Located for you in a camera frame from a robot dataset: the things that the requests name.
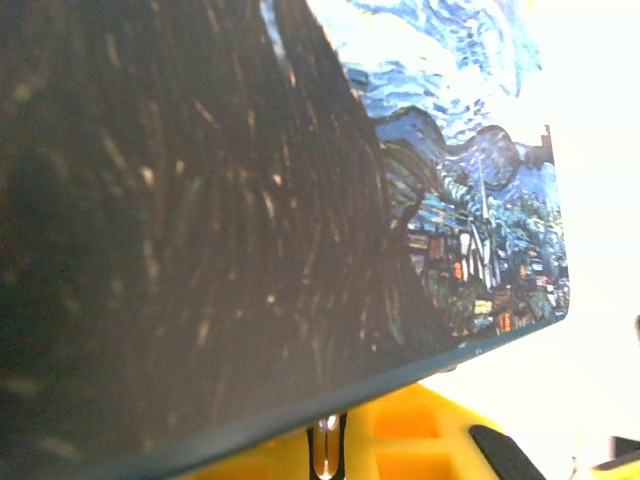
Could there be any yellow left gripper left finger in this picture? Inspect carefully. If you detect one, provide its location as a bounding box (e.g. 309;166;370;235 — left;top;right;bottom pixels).
182;427;312;480

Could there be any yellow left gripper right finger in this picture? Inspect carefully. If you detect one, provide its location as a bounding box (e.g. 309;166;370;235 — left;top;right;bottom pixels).
343;382;547;480

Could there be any starry night print mat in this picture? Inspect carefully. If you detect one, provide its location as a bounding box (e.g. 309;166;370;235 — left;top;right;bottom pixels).
0;0;572;480

